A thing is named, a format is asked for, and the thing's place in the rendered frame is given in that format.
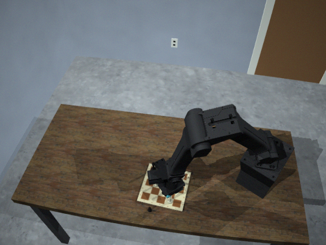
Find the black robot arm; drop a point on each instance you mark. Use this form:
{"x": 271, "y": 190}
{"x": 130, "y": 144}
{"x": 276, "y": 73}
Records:
{"x": 198, "y": 136}

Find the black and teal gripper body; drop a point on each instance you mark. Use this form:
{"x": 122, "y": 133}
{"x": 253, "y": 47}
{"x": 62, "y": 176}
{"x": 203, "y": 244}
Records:
{"x": 170, "y": 188}

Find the brown and cream chessboard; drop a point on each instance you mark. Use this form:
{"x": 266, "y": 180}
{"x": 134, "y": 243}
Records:
{"x": 152, "y": 195}

